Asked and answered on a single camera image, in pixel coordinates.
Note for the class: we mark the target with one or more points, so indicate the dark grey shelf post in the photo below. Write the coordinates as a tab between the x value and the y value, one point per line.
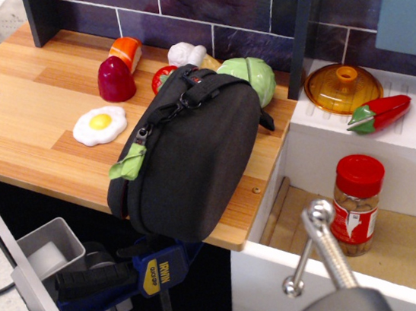
46	18

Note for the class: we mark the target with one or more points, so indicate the black zipper bag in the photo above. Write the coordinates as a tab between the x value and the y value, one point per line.
199	132

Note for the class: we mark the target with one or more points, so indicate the grey upright post right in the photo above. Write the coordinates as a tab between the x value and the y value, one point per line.
306	26

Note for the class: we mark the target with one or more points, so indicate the blue Irwin bar clamp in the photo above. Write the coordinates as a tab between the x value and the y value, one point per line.
152	265

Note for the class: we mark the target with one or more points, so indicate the toy fried egg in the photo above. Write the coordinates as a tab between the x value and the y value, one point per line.
100	126

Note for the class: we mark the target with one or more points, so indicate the red toy chili pepper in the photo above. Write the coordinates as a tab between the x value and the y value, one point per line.
378	114

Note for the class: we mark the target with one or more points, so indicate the dark red toy vegetable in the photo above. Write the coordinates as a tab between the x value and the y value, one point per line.
115	81

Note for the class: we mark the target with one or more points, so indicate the grey metal bin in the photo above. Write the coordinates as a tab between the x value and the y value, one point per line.
53	248

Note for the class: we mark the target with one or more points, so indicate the red toy tomato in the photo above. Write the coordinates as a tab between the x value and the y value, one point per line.
161	76

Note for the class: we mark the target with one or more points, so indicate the green toy cabbage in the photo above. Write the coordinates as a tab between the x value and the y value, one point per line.
257	72

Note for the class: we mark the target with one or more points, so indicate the red lid peanut jar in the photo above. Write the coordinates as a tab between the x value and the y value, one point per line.
358	183

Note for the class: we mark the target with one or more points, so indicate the white toy cauliflower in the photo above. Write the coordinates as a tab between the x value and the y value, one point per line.
183	53

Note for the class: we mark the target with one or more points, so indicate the orange transparent pot lid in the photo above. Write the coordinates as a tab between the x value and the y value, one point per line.
341	89

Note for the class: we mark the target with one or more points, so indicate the orange white toy sushi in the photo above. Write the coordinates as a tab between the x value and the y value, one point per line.
128	49

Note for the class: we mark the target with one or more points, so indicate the green tape zipper pull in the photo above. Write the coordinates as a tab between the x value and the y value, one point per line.
129	167

